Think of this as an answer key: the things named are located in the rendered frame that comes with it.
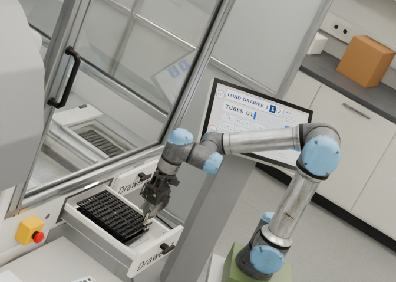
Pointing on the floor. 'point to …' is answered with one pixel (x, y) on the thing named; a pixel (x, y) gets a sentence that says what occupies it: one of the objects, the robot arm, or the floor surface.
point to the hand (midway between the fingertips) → (148, 214)
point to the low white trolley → (58, 265)
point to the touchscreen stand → (203, 224)
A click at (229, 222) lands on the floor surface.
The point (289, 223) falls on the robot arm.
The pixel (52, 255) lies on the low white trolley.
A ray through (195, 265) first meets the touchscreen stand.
